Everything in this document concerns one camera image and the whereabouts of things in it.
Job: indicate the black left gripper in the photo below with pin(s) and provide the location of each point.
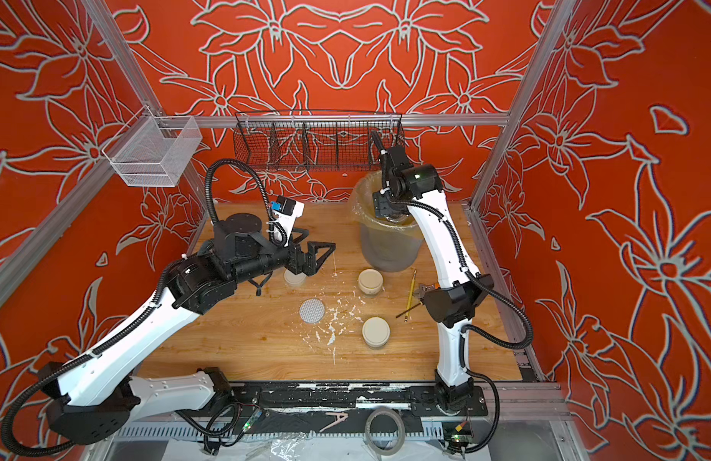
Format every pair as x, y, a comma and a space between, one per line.
312, 264

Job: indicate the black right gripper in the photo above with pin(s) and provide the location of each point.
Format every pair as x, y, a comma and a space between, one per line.
384, 205

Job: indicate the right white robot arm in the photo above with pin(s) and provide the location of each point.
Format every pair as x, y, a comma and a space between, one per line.
418, 191

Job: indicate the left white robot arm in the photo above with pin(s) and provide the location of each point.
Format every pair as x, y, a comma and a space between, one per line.
97, 397

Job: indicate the translucent ribbed trash bin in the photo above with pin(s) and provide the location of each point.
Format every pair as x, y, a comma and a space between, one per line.
388, 251

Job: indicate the glass jar beige lid back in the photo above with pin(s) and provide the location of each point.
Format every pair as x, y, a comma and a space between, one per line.
370, 282

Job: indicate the glass jar beige lid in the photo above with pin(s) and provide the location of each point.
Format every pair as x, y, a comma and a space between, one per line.
370, 282
375, 332

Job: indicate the yellow pencil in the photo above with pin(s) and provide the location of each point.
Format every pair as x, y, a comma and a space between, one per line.
410, 293

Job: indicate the glass jar beige lid front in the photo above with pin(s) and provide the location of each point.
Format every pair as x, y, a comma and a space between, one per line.
375, 332

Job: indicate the clear tape roll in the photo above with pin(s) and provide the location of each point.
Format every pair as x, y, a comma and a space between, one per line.
397, 430

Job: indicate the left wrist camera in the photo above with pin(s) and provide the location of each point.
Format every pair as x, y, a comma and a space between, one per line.
285, 212

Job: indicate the black wire wall basket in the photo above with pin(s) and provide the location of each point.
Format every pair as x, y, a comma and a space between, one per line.
315, 141

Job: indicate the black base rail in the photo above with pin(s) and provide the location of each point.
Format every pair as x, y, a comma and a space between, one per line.
420, 398

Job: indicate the clear plastic wall basket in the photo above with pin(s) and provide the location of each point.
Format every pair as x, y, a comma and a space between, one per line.
153, 151

